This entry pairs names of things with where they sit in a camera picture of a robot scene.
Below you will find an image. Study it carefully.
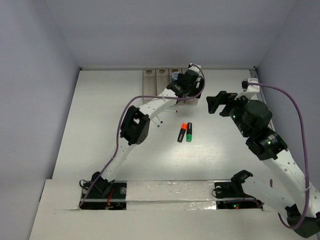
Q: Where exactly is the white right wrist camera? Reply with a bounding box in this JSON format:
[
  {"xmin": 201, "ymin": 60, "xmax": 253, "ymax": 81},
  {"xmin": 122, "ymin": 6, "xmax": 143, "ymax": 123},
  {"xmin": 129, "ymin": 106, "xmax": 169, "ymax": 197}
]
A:
[{"xmin": 235, "ymin": 78, "xmax": 260, "ymax": 100}]

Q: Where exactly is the white foam front board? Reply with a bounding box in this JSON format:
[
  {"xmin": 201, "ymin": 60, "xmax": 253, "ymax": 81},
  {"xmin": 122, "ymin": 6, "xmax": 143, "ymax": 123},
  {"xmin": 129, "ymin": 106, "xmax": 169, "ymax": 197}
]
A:
[{"xmin": 30, "ymin": 179, "xmax": 299, "ymax": 240}]

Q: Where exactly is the metal rail right side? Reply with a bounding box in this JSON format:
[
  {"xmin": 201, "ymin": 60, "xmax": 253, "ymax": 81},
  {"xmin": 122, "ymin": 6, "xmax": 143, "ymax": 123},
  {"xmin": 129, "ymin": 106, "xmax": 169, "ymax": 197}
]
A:
[{"xmin": 249, "ymin": 67, "xmax": 290, "ymax": 177}]

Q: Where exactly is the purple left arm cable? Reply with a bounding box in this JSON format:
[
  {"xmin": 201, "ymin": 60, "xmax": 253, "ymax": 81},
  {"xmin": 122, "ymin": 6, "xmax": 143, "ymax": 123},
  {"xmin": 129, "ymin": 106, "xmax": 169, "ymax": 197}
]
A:
[{"xmin": 78, "ymin": 64, "xmax": 207, "ymax": 207}]

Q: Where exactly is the clear four-compartment organizer tray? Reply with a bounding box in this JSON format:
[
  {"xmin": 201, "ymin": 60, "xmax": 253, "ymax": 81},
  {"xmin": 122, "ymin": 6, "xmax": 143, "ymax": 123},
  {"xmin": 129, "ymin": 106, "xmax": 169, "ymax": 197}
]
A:
[{"xmin": 142, "ymin": 67, "xmax": 201, "ymax": 105}]

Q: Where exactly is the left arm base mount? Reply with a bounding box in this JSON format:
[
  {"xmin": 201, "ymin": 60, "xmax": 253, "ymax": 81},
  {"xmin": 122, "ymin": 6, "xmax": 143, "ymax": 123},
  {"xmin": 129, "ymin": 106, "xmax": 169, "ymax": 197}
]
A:
[{"xmin": 78, "ymin": 181, "xmax": 128, "ymax": 211}]

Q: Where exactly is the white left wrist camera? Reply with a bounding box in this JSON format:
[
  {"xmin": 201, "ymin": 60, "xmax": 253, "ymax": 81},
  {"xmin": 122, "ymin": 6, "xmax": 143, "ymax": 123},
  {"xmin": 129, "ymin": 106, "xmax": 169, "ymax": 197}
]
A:
[{"xmin": 187, "ymin": 63, "xmax": 202, "ymax": 76}]

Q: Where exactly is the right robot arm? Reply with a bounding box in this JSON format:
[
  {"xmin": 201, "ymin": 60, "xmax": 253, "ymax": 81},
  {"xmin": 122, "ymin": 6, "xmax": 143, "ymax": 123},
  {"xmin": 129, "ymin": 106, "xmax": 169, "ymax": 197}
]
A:
[{"xmin": 206, "ymin": 91, "xmax": 320, "ymax": 239}]

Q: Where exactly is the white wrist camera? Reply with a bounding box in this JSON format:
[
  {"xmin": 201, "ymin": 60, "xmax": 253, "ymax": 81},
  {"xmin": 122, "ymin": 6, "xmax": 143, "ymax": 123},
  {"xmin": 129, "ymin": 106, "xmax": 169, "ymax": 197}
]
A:
[
  {"xmin": 235, "ymin": 78, "xmax": 260, "ymax": 100},
  {"xmin": 187, "ymin": 63, "xmax": 202, "ymax": 76}
]

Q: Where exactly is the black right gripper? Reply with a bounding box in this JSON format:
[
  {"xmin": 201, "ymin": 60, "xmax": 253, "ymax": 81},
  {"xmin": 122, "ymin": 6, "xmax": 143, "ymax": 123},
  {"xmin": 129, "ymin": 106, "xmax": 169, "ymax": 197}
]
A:
[{"xmin": 207, "ymin": 90, "xmax": 254, "ymax": 138}]

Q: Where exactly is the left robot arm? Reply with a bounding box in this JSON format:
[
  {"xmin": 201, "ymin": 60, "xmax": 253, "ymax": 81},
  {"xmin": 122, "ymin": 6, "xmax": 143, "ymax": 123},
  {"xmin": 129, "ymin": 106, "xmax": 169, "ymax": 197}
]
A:
[{"xmin": 87, "ymin": 63, "xmax": 205, "ymax": 198}]

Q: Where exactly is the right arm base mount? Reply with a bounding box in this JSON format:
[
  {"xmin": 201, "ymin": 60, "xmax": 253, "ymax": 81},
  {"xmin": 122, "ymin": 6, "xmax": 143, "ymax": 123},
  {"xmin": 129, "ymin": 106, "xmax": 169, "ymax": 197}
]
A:
[{"xmin": 211, "ymin": 180, "xmax": 264, "ymax": 210}]

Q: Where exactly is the blue cleaning gel jar back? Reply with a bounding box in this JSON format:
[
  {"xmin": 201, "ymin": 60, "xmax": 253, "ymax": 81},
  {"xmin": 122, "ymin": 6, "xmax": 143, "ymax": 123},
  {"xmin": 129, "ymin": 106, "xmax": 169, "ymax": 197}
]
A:
[{"xmin": 170, "ymin": 71, "xmax": 181, "ymax": 82}]

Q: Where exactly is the orange highlighter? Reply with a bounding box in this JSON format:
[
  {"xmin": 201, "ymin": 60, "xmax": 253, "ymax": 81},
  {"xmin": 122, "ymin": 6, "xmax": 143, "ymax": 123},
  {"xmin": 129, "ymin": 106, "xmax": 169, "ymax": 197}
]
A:
[{"xmin": 177, "ymin": 123, "xmax": 188, "ymax": 143}]

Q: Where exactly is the green highlighter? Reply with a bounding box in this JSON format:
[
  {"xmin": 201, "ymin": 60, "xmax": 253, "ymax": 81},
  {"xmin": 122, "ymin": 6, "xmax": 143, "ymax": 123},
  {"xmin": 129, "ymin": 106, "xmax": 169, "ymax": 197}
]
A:
[{"xmin": 186, "ymin": 122, "xmax": 193, "ymax": 142}]

